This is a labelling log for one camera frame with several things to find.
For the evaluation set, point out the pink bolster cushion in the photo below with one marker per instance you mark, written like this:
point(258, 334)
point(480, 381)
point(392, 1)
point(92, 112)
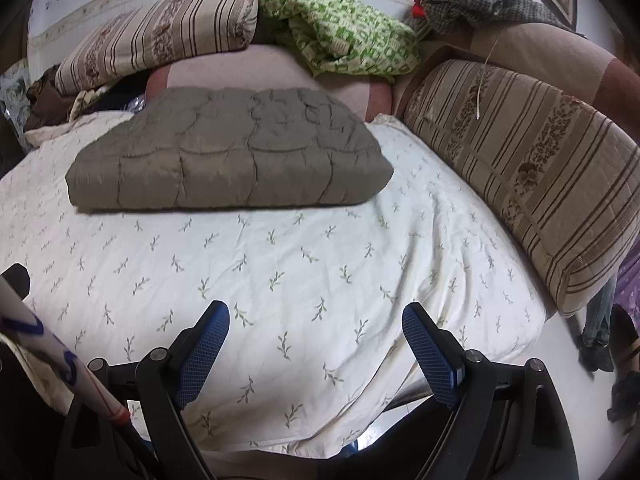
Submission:
point(260, 67)

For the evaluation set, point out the white leaf print bed sheet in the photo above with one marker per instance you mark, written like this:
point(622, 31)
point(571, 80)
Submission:
point(300, 285)

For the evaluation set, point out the brown cloth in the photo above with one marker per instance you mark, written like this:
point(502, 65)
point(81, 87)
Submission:
point(45, 100)

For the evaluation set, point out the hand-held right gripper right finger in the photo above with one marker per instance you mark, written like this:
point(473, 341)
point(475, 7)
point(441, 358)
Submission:
point(430, 355)

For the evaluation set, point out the olive grey quilted jacket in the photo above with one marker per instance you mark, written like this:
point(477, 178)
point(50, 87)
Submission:
point(225, 155)

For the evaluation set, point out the grey houndstooth cloth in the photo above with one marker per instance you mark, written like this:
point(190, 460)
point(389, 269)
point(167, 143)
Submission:
point(480, 7)

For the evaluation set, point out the purple cloth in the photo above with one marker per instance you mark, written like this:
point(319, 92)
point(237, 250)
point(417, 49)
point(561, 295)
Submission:
point(627, 290)

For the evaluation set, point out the cream fleece blanket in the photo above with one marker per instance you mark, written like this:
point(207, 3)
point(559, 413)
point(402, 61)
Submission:
point(55, 130)

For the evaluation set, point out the dark shoe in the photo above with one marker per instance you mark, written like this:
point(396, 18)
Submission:
point(625, 402)

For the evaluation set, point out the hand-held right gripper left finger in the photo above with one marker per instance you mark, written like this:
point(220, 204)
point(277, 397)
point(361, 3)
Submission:
point(205, 345)

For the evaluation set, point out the large striped floral cushion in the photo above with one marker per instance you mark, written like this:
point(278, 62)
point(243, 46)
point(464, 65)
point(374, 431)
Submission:
point(540, 170)

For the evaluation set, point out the small striped floral pillow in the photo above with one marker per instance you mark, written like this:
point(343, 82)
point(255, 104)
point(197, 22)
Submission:
point(160, 35)

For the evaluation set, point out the green patterned cloth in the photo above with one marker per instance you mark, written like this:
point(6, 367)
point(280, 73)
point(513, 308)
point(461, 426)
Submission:
point(345, 35)

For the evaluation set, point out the red tassel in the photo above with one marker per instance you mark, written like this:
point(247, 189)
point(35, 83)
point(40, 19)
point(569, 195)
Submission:
point(418, 10)

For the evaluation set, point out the brown upholstered headboard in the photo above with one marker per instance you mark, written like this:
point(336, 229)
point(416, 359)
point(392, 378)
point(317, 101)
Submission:
point(550, 55)

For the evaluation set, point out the hanging blue jeans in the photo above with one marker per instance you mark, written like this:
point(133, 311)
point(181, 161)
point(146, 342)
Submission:
point(597, 330)

